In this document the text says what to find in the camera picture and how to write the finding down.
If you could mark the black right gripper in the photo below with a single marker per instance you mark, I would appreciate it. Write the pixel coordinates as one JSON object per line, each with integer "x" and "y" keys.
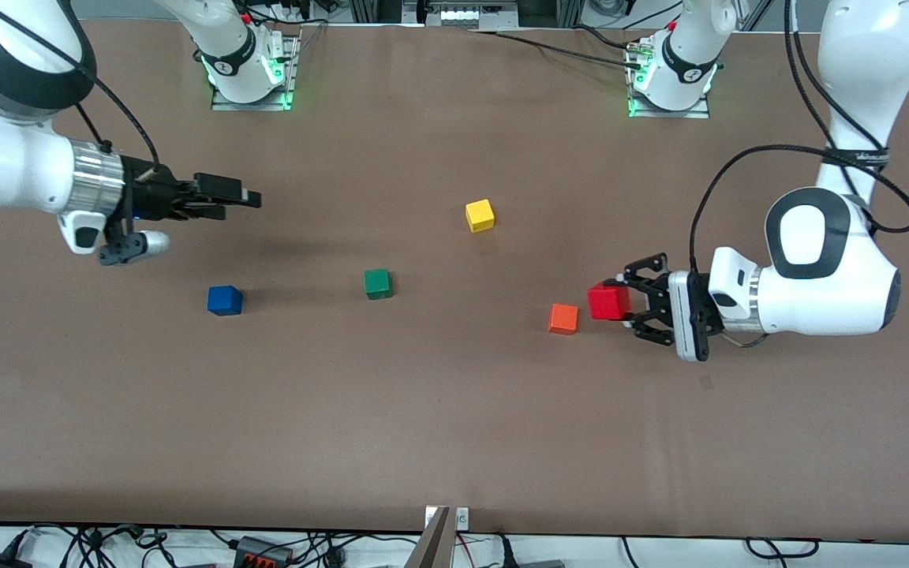
{"x": 151, "y": 196}

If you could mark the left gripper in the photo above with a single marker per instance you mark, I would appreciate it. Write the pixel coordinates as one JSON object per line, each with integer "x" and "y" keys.
{"x": 654, "y": 302}

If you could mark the red wooden block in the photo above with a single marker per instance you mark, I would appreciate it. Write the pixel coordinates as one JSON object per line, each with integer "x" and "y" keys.
{"x": 608, "y": 302}

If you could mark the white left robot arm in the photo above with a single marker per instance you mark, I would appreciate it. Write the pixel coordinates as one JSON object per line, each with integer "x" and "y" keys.
{"x": 825, "y": 292}

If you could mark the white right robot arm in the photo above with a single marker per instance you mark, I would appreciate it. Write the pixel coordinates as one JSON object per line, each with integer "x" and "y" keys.
{"x": 5, "y": 166}

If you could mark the orange wooden block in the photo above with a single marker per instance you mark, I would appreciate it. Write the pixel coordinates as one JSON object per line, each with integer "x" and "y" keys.
{"x": 562, "y": 318}

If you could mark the blue wooden block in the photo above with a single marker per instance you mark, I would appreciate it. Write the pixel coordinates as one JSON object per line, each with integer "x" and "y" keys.
{"x": 223, "y": 300}

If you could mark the green wooden block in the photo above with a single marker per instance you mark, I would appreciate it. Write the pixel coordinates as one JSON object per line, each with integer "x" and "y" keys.
{"x": 377, "y": 284}

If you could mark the yellow wooden block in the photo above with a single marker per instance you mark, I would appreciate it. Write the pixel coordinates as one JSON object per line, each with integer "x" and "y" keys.
{"x": 480, "y": 215}

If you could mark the black plug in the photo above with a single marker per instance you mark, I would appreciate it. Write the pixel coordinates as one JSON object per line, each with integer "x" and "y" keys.
{"x": 506, "y": 552}

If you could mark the white electrical device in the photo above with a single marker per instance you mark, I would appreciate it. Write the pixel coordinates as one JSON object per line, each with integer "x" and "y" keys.
{"x": 470, "y": 17}

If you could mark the black power strip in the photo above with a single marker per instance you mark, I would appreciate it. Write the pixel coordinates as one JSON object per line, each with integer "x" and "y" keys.
{"x": 263, "y": 551}

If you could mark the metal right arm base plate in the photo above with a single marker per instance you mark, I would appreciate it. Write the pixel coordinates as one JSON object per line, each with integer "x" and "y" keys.
{"x": 253, "y": 102}

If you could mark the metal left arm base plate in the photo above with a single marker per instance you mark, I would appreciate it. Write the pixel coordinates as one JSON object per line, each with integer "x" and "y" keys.
{"x": 671, "y": 113}

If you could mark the metal camera stand bracket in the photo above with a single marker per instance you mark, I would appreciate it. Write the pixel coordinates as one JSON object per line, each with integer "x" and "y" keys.
{"x": 432, "y": 544}

